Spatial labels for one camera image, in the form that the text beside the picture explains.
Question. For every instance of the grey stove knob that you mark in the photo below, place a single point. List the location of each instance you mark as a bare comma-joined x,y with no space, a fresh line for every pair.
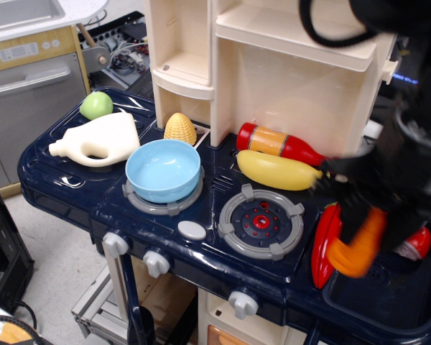
156,264
114,245
243,304

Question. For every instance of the grey right stove knob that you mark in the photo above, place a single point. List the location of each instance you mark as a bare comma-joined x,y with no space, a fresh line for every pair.
243,304

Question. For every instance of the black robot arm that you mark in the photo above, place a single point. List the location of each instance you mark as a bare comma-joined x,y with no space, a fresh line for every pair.
410,19

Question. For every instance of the electronics board with wires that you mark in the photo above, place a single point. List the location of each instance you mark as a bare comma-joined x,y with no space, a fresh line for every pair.
116,53

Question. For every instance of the red toy chili pepper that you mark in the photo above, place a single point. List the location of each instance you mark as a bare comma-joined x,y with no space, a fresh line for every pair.
328,229

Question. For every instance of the grey middle stove knob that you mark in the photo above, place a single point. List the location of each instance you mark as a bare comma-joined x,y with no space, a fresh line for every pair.
156,264

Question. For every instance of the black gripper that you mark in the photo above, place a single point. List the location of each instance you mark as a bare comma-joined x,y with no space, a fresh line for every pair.
394,173

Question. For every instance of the cream toy kitchen shelf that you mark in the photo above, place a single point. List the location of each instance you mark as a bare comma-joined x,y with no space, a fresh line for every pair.
225,63

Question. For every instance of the light blue plastic bowl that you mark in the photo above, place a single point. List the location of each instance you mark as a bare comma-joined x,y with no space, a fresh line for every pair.
164,170

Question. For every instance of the green toy apple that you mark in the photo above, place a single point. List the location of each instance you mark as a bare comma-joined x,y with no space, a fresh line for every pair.
96,104

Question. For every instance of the toy dishwasher wooden cabinet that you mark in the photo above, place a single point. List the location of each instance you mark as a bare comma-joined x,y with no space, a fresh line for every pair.
42,71

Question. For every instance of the aluminium frame rail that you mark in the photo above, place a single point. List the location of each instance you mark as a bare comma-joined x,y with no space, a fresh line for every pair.
97,313

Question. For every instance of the navy toy kitchen counter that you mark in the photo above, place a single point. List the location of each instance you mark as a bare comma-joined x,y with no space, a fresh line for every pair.
259,241

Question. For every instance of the red toy meat slice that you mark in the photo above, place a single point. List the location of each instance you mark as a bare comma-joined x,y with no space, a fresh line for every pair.
417,246

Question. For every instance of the yellow toy bottle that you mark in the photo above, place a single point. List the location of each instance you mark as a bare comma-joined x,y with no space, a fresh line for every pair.
277,172

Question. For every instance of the yellow toy corn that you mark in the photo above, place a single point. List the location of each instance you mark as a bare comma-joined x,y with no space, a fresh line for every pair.
180,127

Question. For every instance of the red toy ketchup bottle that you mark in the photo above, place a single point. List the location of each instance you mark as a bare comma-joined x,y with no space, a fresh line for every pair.
265,140

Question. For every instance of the cream toy milk jug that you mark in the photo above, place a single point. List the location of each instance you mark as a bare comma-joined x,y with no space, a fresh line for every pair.
101,142

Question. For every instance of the black computer case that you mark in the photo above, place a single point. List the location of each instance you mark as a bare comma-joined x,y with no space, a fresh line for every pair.
16,265

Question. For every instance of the grey left stove knob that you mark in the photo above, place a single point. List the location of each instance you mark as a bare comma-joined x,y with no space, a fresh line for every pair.
114,245

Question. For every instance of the grey oval button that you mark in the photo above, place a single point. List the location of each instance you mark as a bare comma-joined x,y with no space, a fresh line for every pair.
191,230

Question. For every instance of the orange toy carrot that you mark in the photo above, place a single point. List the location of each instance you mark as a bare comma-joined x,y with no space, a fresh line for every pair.
356,258

